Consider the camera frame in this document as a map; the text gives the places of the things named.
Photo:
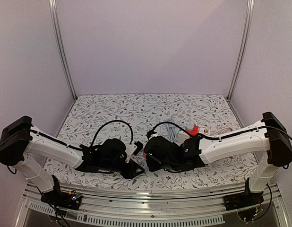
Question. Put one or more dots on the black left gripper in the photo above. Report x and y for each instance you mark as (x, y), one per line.
(129, 173)

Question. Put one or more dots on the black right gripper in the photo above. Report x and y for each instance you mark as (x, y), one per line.
(150, 161)

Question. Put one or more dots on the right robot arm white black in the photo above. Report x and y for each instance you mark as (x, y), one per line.
(267, 135)

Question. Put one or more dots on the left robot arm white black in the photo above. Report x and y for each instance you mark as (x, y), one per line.
(21, 139)

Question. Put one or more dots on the white cube adapter red print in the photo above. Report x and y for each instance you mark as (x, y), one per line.
(204, 131)

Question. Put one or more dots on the floral patterned table mat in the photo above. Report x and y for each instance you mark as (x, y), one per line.
(129, 117)

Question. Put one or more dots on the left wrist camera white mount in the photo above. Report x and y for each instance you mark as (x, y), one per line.
(133, 149)

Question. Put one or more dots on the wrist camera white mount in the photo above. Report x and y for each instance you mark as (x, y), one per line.
(133, 149)
(150, 134)

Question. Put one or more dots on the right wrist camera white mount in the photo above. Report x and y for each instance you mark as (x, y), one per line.
(150, 134)

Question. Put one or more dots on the aluminium front rail base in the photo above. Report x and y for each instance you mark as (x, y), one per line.
(202, 207)

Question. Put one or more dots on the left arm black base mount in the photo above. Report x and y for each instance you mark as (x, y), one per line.
(70, 200)

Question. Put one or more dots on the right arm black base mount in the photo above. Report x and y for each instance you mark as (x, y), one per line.
(242, 200)

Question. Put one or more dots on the right aluminium frame post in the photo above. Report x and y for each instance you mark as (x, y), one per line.
(243, 46)

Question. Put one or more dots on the aluminium frame post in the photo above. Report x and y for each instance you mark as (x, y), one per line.
(243, 46)
(61, 49)

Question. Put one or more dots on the left aluminium frame post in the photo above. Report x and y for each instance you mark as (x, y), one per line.
(61, 49)

